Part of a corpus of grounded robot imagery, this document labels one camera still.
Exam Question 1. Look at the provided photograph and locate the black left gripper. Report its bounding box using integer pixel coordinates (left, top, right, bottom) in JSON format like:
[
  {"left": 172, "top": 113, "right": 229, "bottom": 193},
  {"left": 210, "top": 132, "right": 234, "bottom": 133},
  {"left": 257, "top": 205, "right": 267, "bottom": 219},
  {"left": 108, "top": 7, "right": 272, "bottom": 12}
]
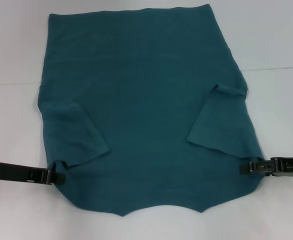
[{"left": 0, "top": 161, "right": 67, "bottom": 186}]

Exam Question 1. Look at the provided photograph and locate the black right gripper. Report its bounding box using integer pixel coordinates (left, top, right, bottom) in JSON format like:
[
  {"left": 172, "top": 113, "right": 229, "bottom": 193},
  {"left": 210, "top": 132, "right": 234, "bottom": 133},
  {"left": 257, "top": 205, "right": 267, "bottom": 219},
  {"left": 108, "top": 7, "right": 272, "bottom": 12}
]
[{"left": 239, "top": 155, "right": 293, "bottom": 179}]

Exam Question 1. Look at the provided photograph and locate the teal blue shirt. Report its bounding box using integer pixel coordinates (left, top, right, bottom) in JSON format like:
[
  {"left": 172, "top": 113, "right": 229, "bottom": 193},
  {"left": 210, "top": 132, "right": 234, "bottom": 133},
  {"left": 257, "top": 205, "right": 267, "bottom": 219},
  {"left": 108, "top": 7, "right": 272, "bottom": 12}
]
[{"left": 37, "top": 2, "right": 267, "bottom": 217}]

